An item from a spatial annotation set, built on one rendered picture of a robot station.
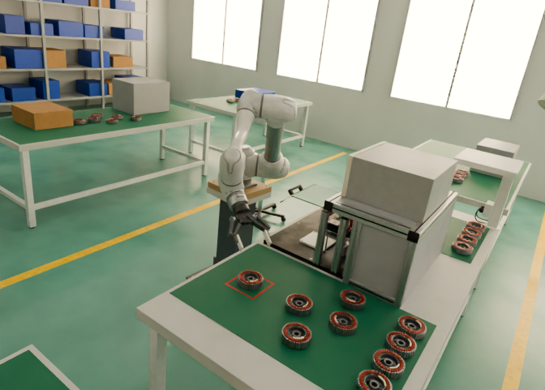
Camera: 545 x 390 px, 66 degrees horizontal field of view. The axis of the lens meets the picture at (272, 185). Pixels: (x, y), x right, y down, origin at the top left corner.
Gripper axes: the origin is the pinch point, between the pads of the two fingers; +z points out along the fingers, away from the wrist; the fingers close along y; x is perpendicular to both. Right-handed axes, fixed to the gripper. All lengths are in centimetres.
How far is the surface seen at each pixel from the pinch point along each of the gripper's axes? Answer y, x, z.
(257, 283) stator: 0.3, 11.9, 12.3
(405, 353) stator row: 32, -16, 62
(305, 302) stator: 14.0, 4.1, 28.1
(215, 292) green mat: -17.2, 17.0, 10.0
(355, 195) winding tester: 49, -18, -7
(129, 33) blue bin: 95, 312, -637
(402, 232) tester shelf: 50, -29, 21
